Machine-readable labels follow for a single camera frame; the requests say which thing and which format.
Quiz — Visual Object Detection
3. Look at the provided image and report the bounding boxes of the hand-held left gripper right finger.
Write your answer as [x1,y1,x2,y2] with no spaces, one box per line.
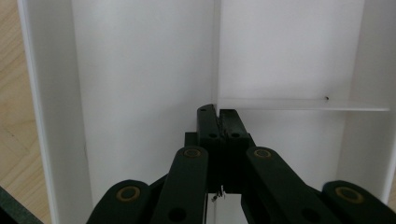
[219,108,257,193]

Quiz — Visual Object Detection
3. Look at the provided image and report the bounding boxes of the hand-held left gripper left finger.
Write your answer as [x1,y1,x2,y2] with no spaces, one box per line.
[184,104,223,193]

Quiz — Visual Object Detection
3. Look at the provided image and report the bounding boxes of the white divided tray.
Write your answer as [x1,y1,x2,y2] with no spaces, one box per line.
[17,0,396,224]

